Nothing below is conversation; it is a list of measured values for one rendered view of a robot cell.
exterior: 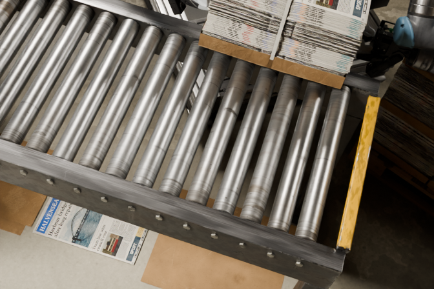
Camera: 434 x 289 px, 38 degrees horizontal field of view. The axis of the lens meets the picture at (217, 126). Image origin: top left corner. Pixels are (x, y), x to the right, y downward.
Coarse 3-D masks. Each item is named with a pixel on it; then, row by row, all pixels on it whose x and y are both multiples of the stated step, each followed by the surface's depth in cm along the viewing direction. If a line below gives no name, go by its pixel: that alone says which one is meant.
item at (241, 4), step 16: (224, 0) 149; (240, 0) 147; (256, 0) 145; (272, 0) 144; (208, 16) 154; (224, 16) 152; (240, 16) 150; (256, 16) 149; (208, 32) 157; (224, 32) 156; (240, 32) 154; (256, 32) 153; (256, 48) 157
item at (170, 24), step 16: (80, 0) 168; (96, 0) 168; (112, 0) 169; (96, 16) 170; (128, 16) 167; (144, 16) 167; (160, 16) 168; (112, 32) 174; (176, 32) 166; (192, 32) 166; (160, 48) 173; (208, 64) 172; (304, 80) 166; (352, 80) 163; (368, 80) 164; (352, 96) 165; (368, 96) 163; (352, 112) 171
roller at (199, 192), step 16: (240, 64) 162; (240, 80) 159; (224, 96) 158; (240, 96) 158; (224, 112) 154; (224, 128) 151; (208, 144) 149; (224, 144) 150; (208, 160) 146; (208, 176) 144; (192, 192) 142; (208, 192) 143
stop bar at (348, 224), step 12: (372, 96) 159; (372, 108) 157; (372, 120) 155; (360, 132) 154; (372, 132) 153; (360, 144) 151; (360, 156) 149; (360, 168) 147; (360, 180) 145; (348, 192) 144; (360, 192) 144; (348, 204) 142; (348, 216) 140; (348, 228) 138; (348, 240) 137; (348, 252) 137
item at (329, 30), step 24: (312, 0) 144; (336, 0) 145; (360, 0) 146; (312, 24) 146; (336, 24) 144; (360, 24) 143; (288, 48) 154; (312, 48) 152; (336, 48) 150; (336, 72) 155
